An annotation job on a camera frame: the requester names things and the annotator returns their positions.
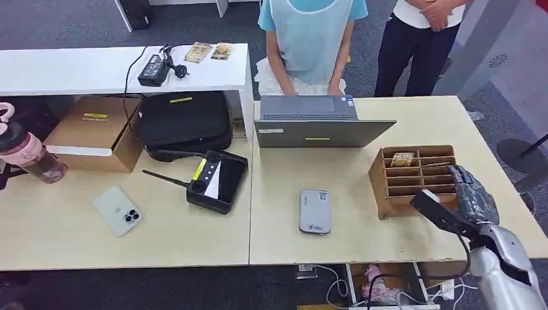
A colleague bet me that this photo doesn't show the white cables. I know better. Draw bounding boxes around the white cables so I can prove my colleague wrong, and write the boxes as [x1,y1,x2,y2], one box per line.
[314,265,480,310]

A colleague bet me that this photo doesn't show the black plug cable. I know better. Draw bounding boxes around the black plug cable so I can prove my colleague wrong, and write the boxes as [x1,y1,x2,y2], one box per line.
[159,43,191,80]

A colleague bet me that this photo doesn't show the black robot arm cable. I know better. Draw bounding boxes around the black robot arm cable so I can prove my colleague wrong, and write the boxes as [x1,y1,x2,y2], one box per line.
[366,232,472,310]

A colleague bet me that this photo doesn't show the white table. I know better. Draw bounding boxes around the white table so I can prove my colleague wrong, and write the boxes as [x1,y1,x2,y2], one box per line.
[147,0,229,18]

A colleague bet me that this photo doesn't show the white shelf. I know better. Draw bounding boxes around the white shelf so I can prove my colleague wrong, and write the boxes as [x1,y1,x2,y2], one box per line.
[0,43,255,140]

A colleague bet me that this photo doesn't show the pink water bottle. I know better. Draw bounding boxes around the pink water bottle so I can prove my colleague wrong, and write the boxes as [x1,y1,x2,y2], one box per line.
[0,101,69,185]

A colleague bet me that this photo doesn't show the metal desk bracket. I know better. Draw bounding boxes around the metal desk bracket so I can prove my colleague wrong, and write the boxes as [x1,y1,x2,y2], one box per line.
[295,264,319,280]

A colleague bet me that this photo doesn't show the white crate frame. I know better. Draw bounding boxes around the white crate frame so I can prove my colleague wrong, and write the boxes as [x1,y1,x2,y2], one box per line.
[346,263,442,310]

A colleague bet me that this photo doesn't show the brown cardboard box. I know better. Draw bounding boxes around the brown cardboard box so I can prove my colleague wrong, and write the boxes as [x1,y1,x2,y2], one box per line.
[43,96,143,174]

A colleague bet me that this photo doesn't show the dark cabinet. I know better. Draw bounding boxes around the dark cabinet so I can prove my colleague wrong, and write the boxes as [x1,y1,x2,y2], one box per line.
[113,0,151,32]

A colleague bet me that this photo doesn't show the wooden card box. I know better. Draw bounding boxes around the wooden card box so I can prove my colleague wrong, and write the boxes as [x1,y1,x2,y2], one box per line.
[368,144,459,221]

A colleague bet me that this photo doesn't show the black bag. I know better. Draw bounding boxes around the black bag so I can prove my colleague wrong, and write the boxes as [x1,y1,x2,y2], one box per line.
[136,90,233,163]

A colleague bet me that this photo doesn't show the black power adapter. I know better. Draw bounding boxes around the black power adapter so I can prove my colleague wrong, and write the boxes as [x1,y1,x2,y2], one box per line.
[137,54,171,88]

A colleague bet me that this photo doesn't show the black strap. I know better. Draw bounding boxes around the black strap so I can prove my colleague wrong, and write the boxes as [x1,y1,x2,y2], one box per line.
[0,163,27,191]

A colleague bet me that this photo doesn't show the grey laptop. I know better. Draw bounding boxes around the grey laptop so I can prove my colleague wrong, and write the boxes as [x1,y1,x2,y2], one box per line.
[254,94,397,149]

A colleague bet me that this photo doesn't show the small printed box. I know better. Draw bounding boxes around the small printed box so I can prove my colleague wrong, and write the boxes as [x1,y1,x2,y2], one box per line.
[231,118,248,139]

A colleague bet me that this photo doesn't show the black adapter cord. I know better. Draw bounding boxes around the black adapter cord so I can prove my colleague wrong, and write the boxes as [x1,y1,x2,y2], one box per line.
[123,45,150,138]

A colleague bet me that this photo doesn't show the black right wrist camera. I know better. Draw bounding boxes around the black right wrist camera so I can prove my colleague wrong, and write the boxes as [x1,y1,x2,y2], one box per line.
[410,189,480,240]

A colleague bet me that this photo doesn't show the grey pocket wifi router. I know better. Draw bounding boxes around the grey pocket wifi router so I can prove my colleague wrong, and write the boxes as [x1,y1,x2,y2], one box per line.
[298,189,332,235]

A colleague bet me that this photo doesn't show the person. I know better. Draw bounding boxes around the person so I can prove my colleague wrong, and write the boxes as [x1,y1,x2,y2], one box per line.
[254,0,369,96]
[374,0,469,98]

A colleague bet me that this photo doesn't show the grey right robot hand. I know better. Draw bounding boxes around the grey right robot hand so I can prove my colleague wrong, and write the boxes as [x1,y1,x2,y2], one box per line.
[446,164,501,227]

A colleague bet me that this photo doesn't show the pink cloth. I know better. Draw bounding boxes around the pink cloth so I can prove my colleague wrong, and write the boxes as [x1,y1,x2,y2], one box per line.
[361,264,401,305]

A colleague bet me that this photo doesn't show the black remote controller with antenna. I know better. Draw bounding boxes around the black remote controller with antenna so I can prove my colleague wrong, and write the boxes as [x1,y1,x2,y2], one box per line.
[142,149,249,216]

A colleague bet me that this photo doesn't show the white smartphone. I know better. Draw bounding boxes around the white smartphone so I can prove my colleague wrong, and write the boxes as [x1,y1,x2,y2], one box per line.
[92,185,144,238]

